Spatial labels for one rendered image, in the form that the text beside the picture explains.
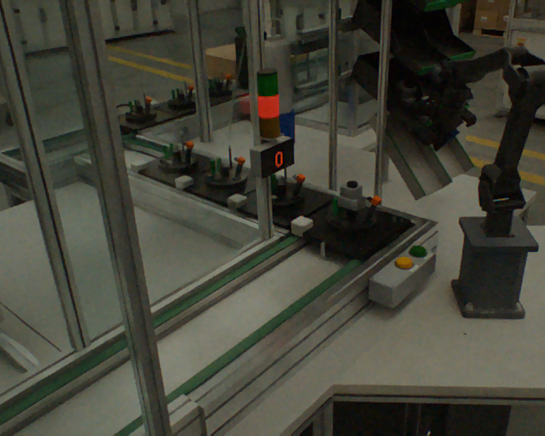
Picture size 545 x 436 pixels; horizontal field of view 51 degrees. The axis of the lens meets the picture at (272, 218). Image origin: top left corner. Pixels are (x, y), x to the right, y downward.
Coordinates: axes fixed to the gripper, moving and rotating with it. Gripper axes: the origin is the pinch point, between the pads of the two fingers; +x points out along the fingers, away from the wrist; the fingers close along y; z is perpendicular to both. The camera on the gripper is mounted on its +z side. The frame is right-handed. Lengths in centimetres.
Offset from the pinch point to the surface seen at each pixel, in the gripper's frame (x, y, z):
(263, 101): -16, 44, 20
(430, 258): 13.0, 20.3, -22.6
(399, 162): 13.0, 3.3, 8.0
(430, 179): 19.5, -5.9, 2.0
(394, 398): 17, 51, -45
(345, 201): 12.7, 26.9, 3.6
